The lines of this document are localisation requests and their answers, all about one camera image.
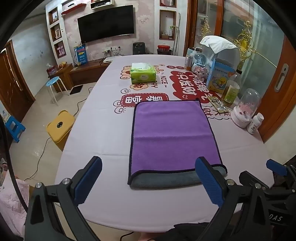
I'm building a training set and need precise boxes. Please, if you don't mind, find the blue round stool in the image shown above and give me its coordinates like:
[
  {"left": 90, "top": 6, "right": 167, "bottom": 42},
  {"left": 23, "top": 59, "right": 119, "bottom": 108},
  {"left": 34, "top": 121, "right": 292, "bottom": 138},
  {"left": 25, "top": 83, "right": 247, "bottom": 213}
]
[{"left": 46, "top": 77, "right": 70, "bottom": 106}]

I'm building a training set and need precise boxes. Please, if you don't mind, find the green tissue pack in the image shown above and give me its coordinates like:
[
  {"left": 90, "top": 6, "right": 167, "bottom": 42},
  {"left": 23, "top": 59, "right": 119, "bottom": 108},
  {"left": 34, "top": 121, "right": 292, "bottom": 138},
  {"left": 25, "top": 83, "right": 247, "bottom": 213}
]
[{"left": 130, "top": 62, "right": 155, "bottom": 84}]

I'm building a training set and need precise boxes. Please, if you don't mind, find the silver blister pack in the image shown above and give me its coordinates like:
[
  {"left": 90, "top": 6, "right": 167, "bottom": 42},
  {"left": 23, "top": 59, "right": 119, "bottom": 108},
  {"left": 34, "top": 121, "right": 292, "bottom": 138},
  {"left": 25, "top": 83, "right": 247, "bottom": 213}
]
[{"left": 207, "top": 96, "right": 232, "bottom": 114}]

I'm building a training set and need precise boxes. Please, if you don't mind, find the black television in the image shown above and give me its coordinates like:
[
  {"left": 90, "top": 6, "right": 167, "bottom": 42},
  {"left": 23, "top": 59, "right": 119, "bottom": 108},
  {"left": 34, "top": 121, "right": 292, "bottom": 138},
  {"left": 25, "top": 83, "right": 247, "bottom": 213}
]
[{"left": 77, "top": 5, "right": 135, "bottom": 44}]

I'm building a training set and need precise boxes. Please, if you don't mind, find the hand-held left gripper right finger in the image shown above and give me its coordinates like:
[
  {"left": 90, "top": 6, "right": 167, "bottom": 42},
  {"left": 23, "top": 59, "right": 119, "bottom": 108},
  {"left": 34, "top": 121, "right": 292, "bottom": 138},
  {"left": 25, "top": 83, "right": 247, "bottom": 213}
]
[{"left": 195, "top": 157, "right": 272, "bottom": 241}]

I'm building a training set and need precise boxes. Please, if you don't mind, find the yellow plastic stool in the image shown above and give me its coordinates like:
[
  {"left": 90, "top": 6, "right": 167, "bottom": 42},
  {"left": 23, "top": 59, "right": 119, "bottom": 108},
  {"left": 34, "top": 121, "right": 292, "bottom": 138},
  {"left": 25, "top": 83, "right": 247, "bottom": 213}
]
[{"left": 46, "top": 110, "right": 75, "bottom": 152}]

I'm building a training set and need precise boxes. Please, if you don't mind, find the yellow oil bottle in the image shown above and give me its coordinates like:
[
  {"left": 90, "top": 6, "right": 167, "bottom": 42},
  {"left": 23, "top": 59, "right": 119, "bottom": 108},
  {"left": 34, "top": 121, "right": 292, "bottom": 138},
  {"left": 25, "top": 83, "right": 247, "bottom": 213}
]
[{"left": 221, "top": 75, "right": 241, "bottom": 107}]

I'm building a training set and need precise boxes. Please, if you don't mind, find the orange can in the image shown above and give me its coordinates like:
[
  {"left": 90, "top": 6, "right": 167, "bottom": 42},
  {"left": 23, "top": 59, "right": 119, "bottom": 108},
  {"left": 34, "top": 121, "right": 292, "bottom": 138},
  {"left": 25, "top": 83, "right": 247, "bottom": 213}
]
[{"left": 184, "top": 55, "right": 193, "bottom": 71}]

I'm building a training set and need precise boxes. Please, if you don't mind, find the white cloth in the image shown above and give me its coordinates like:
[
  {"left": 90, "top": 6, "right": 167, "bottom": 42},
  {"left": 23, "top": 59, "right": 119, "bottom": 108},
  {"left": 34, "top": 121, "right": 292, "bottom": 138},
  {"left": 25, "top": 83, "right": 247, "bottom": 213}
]
[{"left": 199, "top": 35, "right": 238, "bottom": 58}]

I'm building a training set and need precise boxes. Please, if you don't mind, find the light blue snow globe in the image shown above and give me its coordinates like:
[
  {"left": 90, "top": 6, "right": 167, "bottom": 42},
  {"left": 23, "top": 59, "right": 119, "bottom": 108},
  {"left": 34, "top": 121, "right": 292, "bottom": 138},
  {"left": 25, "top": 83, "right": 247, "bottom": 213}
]
[{"left": 193, "top": 52, "right": 210, "bottom": 69}]

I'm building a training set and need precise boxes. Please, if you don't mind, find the blue cartoon box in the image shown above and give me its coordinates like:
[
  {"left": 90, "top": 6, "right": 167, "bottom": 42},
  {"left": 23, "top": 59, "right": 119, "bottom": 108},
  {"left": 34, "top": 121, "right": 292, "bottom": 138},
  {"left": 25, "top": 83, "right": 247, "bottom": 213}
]
[{"left": 206, "top": 58, "right": 236, "bottom": 94}]

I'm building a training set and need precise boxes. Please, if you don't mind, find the blue plastic step stool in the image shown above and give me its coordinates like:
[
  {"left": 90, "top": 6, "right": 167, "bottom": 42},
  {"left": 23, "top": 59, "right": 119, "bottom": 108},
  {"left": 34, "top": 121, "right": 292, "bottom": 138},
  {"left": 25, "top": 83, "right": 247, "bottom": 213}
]
[{"left": 5, "top": 115, "right": 26, "bottom": 143}]

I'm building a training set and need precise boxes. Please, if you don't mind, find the grey towel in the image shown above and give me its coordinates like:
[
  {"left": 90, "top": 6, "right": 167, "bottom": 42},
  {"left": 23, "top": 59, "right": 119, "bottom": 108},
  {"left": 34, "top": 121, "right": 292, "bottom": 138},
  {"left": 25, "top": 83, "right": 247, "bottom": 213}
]
[{"left": 129, "top": 165, "right": 228, "bottom": 189}]

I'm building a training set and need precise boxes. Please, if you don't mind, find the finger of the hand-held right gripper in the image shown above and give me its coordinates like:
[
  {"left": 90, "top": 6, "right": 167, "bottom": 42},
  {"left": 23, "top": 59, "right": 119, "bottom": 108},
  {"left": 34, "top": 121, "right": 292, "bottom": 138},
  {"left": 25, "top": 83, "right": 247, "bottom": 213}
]
[
  {"left": 239, "top": 171, "right": 296, "bottom": 202},
  {"left": 266, "top": 159, "right": 296, "bottom": 183}
]

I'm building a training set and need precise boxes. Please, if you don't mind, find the red pot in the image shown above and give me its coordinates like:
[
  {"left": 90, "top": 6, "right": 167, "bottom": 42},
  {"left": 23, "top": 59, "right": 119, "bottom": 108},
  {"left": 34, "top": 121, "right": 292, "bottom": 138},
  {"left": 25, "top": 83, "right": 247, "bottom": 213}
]
[{"left": 157, "top": 43, "right": 173, "bottom": 56}]

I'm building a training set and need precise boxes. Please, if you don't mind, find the black floor cable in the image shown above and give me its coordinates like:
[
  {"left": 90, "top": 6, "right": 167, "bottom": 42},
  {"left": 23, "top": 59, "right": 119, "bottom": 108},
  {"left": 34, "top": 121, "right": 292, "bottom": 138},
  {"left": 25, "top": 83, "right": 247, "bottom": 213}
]
[{"left": 24, "top": 87, "right": 93, "bottom": 181}]

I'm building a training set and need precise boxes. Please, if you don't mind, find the white wall shelf unit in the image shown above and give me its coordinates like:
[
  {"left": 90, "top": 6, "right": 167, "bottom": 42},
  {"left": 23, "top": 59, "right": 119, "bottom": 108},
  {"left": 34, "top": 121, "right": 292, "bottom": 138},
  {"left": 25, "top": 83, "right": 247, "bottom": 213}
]
[{"left": 46, "top": 0, "right": 93, "bottom": 62}]

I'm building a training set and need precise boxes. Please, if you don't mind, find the golden door ornament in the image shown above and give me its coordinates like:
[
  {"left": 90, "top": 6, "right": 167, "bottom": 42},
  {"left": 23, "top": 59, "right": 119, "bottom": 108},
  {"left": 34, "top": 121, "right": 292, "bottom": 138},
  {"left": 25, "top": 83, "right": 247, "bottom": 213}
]
[{"left": 233, "top": 20, "right": 257, "bottom": 55}]

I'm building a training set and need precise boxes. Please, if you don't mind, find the purple towel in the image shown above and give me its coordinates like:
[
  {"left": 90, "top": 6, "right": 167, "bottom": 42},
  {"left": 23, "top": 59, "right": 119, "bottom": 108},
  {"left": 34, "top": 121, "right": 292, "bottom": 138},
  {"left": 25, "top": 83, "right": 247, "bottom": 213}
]
[{"left": 128, "top": 100, "right": 228, "bottom": 185}]

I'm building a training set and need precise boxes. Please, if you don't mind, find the glass dome ornament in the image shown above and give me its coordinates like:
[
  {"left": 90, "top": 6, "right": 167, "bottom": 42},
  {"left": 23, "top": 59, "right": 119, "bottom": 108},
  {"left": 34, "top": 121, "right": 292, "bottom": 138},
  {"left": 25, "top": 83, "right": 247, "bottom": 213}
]
[{"left": 231, "top": 88, "right": 261, "bottom": 128}]

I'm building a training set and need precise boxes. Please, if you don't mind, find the brown wooden door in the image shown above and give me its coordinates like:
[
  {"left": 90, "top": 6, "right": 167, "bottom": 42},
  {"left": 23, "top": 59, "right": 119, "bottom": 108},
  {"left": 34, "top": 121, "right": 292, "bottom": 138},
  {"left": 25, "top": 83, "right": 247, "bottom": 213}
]
[{"left": 0, "top": 42, "right": 36, "bottom": 123}]

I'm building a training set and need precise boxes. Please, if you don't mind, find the white pill bottle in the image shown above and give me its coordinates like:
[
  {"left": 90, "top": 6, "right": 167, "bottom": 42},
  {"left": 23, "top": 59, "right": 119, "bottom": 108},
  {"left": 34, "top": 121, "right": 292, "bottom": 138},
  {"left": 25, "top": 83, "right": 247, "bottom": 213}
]
[{"left": 246, "top": 113, "right": 264, "bottom": 134}]

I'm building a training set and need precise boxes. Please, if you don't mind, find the pink floral cloth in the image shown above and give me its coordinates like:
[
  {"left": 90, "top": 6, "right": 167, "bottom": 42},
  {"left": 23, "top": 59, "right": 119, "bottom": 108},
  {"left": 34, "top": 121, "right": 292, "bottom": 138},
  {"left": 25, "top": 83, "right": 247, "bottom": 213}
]
[{"left": 0, "top": 171, "right": 30, "bottom": 237}]

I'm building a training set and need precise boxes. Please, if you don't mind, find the white covered appliance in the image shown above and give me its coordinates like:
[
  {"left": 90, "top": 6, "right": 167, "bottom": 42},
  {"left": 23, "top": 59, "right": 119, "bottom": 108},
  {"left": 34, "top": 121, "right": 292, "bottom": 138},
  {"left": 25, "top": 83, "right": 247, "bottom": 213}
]
[{"left": 208, "top": 37, "right": 241, "bottom": 71}]

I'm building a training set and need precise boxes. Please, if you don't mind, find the pink toy figure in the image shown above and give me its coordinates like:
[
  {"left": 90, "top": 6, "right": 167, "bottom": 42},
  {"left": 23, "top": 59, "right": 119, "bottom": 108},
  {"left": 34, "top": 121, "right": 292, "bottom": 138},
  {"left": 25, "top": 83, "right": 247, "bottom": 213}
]
[{"left": 191, "top": 65, "right": 210, "bottom": 80}]

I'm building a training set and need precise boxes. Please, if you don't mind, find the blue printed bag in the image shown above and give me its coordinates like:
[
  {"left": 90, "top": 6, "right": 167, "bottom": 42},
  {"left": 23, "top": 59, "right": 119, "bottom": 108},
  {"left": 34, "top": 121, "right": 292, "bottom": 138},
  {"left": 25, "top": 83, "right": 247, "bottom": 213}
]
[{"left": 74, "top": 45, "right": 88, "bottom": 66}]

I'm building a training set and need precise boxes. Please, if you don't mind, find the silver door handle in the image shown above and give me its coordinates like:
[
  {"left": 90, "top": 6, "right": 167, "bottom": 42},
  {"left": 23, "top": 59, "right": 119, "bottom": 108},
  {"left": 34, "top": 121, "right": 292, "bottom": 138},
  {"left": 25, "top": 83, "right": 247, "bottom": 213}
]
[{"left": 274, "top": 64, "right": 289, "bottom": 92}]

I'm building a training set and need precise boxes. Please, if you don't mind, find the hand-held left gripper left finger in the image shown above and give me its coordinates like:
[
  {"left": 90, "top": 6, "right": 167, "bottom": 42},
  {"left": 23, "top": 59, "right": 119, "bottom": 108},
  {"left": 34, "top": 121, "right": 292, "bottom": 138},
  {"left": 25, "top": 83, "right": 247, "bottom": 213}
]
[{"left": 24, "top": 156, "right": 103, "bottom": 241}]

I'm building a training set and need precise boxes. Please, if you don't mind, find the wooden television cabinet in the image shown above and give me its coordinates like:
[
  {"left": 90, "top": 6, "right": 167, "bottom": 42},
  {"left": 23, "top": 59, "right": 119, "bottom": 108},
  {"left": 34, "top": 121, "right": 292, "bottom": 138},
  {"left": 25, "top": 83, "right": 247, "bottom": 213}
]
[{"left": 47, "top": 61, "right": 110, "bottom": 93}]

